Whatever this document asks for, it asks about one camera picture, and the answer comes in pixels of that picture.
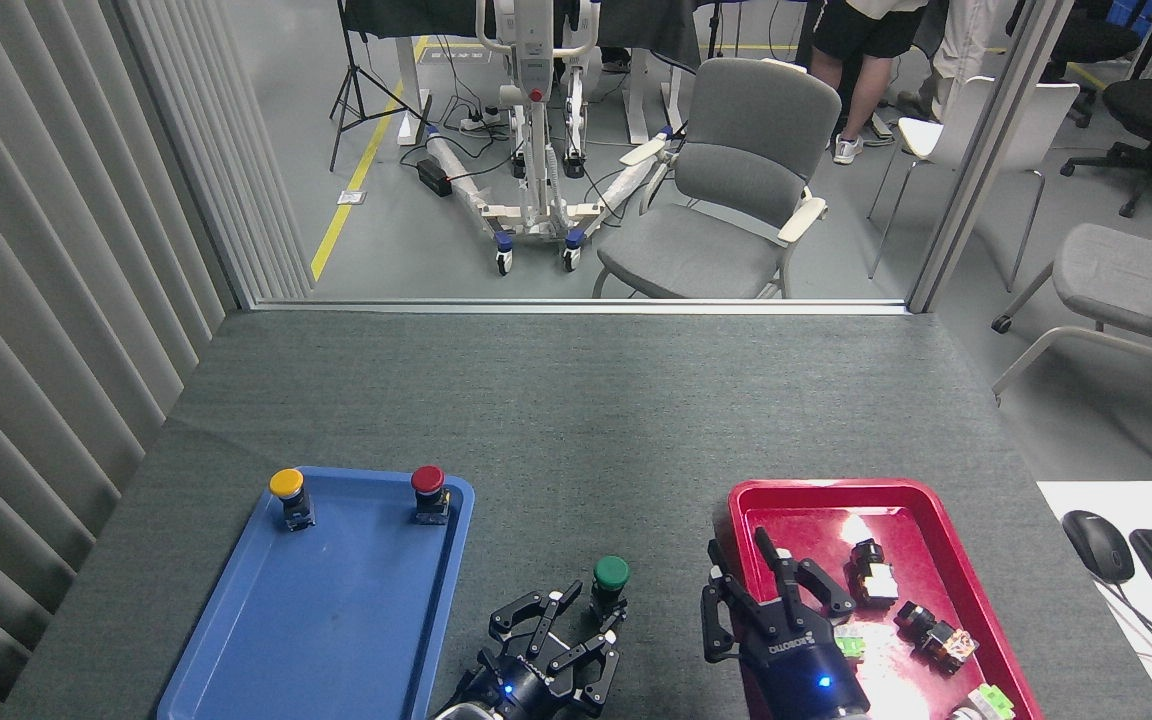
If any person in dark shorts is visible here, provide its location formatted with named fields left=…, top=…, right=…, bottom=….
left=809, top=0, right=933, bottom=166

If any black computer mouse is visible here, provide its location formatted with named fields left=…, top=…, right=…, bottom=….
left=1062, top=510, right=1136, bottom=585

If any yellow push button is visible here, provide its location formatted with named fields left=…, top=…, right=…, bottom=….
left=269, top=468, right=316, bottom=532

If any white stand on wheels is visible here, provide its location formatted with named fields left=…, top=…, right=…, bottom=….
left=424, top=0, right=679, bottom=276

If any person in pale trousers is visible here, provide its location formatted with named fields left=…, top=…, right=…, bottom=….
left=894, top=0, right=1003, bottom=123

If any black tripod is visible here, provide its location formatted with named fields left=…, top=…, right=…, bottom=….
left=328, top=0, right=433, bottom=173

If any black swivel chair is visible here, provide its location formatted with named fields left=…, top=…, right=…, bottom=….
left=1004, top=0, right=1149, bottom=130

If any blue plastic tray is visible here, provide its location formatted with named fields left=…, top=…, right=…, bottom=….
left=156, top=466, right=475, bottom=720

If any silver table edge rail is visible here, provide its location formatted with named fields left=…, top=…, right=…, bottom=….
left=250, top=297, right=913, bottom=317

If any grey padded armchair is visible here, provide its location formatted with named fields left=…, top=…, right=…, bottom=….
left=591, top=57, right=843, bottom=300

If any green and white switch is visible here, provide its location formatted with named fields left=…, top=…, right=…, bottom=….
left=951, top=683, right=1016, bottom=720

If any grey chair with castors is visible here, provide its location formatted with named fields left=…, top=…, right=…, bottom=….
left=990, top=175, right=1152, bottom=479

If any red push button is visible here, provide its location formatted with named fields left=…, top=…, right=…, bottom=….
left=410, top=465, right=453, bottom=526

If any white plastic chair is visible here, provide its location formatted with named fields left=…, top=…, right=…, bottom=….
left=867, top=75, right=1081, bottom=294

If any silver frame post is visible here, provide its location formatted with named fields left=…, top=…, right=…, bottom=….
left=907, top=0, right=1077, bottom=315

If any green push button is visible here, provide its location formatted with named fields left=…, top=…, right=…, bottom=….
left=590, top=556, right=632, bottom=627

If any black and white switch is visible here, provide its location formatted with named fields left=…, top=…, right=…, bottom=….
left=843, top=538, right=900, bottom=610

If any black switch with orange lens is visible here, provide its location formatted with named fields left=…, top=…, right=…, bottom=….
left=893, top=600, right=980, bottom=677

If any red plastic tray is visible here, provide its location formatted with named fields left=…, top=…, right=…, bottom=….
left=714, top=478, right=1043, bottom=720

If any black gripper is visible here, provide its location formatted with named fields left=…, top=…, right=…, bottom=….
left=454, top=582, right=629, bottom=720
left=700, top=526, right=873, bottom=720

